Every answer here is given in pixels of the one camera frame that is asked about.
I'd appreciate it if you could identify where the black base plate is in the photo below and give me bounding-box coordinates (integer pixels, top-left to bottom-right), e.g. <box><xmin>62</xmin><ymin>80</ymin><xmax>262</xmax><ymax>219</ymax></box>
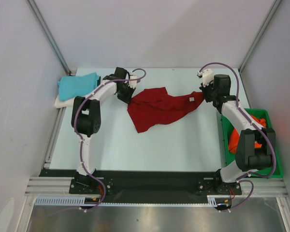
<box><xmin>40</xmin><ymin>169</ymin><xmax>242</xmax><ymax>204</ymax></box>

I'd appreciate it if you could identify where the green plastic tray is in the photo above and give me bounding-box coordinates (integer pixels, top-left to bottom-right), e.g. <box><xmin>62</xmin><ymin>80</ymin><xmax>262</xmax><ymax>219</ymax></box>
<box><xmin>221</xmin><ymin>108</ymin><xmax>283</xmax><ymax>178</ymax></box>

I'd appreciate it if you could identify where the dark red t shirt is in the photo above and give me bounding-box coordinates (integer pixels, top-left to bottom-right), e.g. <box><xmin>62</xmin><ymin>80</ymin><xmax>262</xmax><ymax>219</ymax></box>
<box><xmin>128</xmin><ymin>87</ymin><xmax>204</xmax><ymax>133</ymax></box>

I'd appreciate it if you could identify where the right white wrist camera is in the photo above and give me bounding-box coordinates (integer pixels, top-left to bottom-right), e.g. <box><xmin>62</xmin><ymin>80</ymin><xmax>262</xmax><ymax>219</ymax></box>
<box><xmin>197</xmin><ymin>69</ymin><xmax>214</xmax><ymax>86</ymax></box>

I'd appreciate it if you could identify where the left grey cable duct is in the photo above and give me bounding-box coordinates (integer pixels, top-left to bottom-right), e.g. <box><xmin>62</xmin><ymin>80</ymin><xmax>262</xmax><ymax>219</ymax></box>
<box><xmin>35</xmin><ymin>196</ymin><xmax>100</xmax><ymax>206</ymax></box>

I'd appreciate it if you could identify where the orange t shirt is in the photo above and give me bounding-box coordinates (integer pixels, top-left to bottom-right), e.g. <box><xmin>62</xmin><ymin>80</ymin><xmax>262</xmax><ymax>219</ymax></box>
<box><xmin>228</xmin><ymin>115</ymin><xmax>266</xmax><ymax>154</ymax></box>

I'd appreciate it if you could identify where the aluminium frame rail front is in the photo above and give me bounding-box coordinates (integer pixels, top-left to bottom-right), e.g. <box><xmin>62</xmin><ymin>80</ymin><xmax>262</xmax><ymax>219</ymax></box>
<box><xmin>25</xmin><ymin>177</ymin><xmax>289</xmax><ymax>198</ymax></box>

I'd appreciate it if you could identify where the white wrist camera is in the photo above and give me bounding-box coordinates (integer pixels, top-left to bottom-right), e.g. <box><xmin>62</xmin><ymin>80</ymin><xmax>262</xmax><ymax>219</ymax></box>
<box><xmin>197</xmin><ymin>69</ymin><xmax>214</xmax><ymax>86</ymax></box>
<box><xmin>128</xmin><ymin>75</ymin><xmax>139</xmax><ymax>88</ymax></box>

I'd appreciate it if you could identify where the folded teal t shirt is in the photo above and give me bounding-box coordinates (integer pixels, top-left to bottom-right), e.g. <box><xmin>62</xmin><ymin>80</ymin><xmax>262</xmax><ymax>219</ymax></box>
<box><xmin>58</xmin><ymin>72</ymin><xmax>101</xmax><ymax>102</ymax></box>

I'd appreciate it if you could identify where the right aluminium corner post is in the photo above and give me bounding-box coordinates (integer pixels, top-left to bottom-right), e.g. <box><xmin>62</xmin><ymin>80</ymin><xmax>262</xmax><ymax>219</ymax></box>
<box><xmin>238</xmin><ymin>0</ymin><xmax>283</xmax><ymax>74</ymax></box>

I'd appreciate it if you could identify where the left aluminium corner post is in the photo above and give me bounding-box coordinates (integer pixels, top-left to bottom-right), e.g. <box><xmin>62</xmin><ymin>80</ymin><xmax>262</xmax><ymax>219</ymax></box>
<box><xmin>25</xmin><ymin>0</ymin><xmax>72</xmax><ymax>75</ymax></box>

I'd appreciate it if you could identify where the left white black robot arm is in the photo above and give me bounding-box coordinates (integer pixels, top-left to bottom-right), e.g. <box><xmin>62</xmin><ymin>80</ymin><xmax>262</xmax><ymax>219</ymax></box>
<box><xmin>71</xmin><ymin>67</ymin><xmax>140</xmax><ymax>193</ymax></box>

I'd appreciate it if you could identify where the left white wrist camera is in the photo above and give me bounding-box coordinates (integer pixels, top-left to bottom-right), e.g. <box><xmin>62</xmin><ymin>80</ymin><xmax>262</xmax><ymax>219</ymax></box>
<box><xmin>128</xmin><ymin>75</ymin><xmax>139</xmax><ymax>88</ymax></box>

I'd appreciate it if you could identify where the aluminium corner post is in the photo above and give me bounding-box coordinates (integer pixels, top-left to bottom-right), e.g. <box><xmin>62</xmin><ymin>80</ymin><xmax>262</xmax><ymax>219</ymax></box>
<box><xmin>25</xmin><ymin>0</ymin><xmax>72</xmax><ymax>75</ymax></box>
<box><xmin>238</xmin><ymin>0</ymin><xmax>283</xmax><ymax>74</ymax></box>

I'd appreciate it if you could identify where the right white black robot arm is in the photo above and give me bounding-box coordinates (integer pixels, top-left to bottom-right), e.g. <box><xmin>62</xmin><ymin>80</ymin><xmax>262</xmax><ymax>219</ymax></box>
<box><xmin>197</xmin><ymin>69</ymin><xmax>277</xmax><ymax>194</ymax></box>

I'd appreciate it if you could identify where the folded white t shirt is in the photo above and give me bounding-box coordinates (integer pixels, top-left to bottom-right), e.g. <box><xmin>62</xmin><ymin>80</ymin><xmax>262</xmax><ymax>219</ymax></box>
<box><xmin>54</xmin><ymin>96</ymin><xmax>74</xmax><ymax>109</ymax></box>

